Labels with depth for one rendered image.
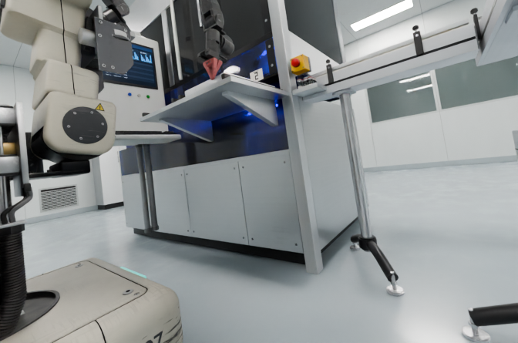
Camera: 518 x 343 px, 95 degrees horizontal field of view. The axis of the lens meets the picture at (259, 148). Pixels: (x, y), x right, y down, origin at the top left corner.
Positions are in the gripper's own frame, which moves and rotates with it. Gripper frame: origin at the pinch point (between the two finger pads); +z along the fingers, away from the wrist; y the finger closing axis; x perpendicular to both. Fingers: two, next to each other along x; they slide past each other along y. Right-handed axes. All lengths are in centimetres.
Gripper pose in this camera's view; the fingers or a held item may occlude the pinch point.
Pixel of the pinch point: (212, 77)
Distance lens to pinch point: 99.3
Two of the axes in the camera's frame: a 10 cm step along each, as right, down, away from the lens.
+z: 0.3, 9.8, -1.9
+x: -7.8, 1.4, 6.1
